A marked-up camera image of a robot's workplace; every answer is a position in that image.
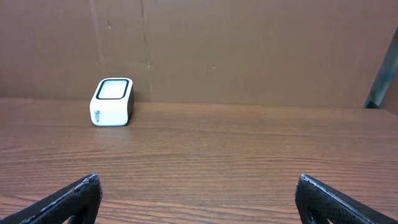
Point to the white barcode scanner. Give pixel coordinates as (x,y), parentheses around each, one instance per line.
(112,103)

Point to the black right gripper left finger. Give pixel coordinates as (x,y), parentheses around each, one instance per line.
(78,202)

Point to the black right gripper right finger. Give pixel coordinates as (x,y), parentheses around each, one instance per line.
(317,202)

